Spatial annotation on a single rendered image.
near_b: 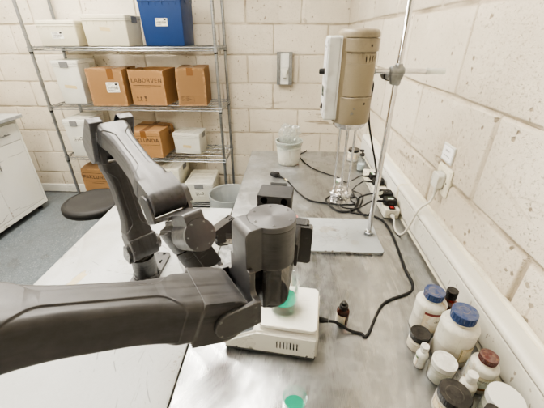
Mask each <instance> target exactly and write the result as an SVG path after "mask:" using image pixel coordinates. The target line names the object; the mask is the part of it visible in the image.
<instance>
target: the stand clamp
mask: <svg viewBox="0 0 544 408"><path fill-rule="evenodd" d="M445 73H446V69H445V68H426V69H406V68H405V67H404V66H403V63H402V64H398V63H396V64H395V66H390V67H389V68H375V73H374V74H380V77H381V78H382V79H383V80H385V81H389V84H390V85H394V86H399V85H400V83H401V80H402V78H403V76H404V74H445Z"/></svg>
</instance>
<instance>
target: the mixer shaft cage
mask: <svg viewBox="0 0 544 408"><path fill-rule="evenodd" d="M349 133H350V131H349V130H347V131H346V137H345V140H346V141H345V147H344V154H343V161H342V175H341V181H340V185H339V186H335V185H336V178H337V170H338V157H339V149H340V142H341V134H342V130H340V129H339V134H338V149H337V156H336V164H335V172H334V187H331V188H330V190H329V192H330V197H329V199H330V201H331V202H333V203H336V204H347V203H348V202H349V201H350V195H351V190H350V189H349V187H350V180H351V169H352V163H353V157H354V150H355V139H356V133H357V130H355V132H354V138H353V144H352V151H351V162H350V169H349V175H348V182H347V187H345V186H343V185H342V183H343V177H344V170H345V163H346V151H347V144H348V140H349Z"/></svg>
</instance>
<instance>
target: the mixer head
mask: <svg viewBox="0 0 544 408"><path fill-rule="evenodd" d="M380 36H381V31H380V29H378V28H343V29H341V30H340V32H339V33H338V36H327V37H326V40H325V56H324V68H320V69H319V74H323V79H322V90H321V105H320V109H321V110H320V111H321V116H322V118H323V120H331V121H332V122H333V125H335V127H336V128H338V129H340V130H360V129H362V127H364V126H365V124H366V123H367V122H368V118H369V113H370V107H371V102H372V84H373V79H374V73H375V68H376V57H377V52H378V51H379V48H380V38H379V37H380Z"/></svg>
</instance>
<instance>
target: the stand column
mask: <svg viewBox="0 0 544 408"><path fill-rule="evenodd" d="M413 6H414V0H408V1H407V5H406V14H405V18H404V24H403V28H402V37H401V41H400V46H399V50H398V56H397V63H398V64H402V63H403V58H404V54H405V49H406V42H407V37H408V32H409V28H410V20H411V16H412V10H413ZM397 89H398V86H394V85H393V86H392V91H391V96H390V101H389V109H388V114H387V118H386V123H385V131H384V137H383V141H382V146H381V150H380V159H379V163H378V169H377V173H376V182H375V186H374V191H373V195H372V204H371V209H370V214H369V218H368V226H367V230H365V231H364V235H365V236H372V222H373V218H374V214H375V209H376V201H377V196H378V192H379V188H380V179H381V175H382V170H383V166H384V161H385V153H386V149H387V145H388V140H389V132H390V127H391V123H392V119H393V110H394V106H395V101H396V97H397Z"/></svg>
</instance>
